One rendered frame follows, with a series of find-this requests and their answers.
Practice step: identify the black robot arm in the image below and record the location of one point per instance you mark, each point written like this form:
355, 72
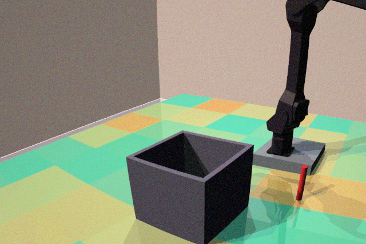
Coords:
293, 107

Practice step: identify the red peg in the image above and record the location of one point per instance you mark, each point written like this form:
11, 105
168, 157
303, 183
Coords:
302, 182

